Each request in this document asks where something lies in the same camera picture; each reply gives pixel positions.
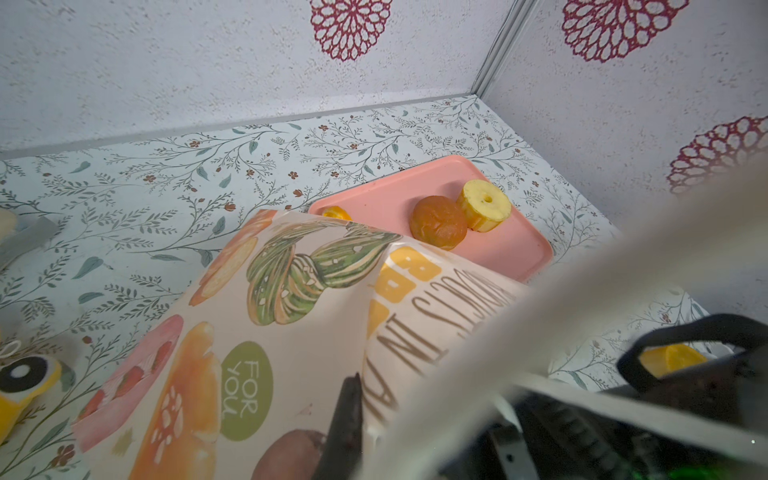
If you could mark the pink plastic tray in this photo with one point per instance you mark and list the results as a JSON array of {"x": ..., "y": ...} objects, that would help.
[{"x": 515, "y": 249}]

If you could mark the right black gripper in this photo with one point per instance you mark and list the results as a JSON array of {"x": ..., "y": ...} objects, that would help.
[{"x": 560, "y": 440}]

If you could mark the small round glazed bun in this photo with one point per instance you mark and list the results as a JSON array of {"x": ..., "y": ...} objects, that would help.
[{"x": 661, "y": 361}]

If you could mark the yellow plush toy red dress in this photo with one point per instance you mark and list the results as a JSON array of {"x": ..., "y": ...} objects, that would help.
[{"x": 22, "y": 380}]

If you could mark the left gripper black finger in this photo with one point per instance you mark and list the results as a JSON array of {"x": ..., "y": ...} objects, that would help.
[{"x": 343, "y": 447}]

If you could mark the yellow ring-shaped fake bread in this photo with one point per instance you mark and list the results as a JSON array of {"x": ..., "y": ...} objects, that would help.
[{"x": 484, "y": 205}]

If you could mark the round orange fake bun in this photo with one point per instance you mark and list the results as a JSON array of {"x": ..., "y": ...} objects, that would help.
[{"x": 438, "y": 221}]

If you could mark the white paper bag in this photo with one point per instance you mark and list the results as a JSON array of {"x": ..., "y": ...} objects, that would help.
[{"x": 254, "y": 354}]

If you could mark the long twisted fake bread stick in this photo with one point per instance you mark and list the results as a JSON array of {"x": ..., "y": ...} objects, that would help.
[{"x": 335, "y": 212}]

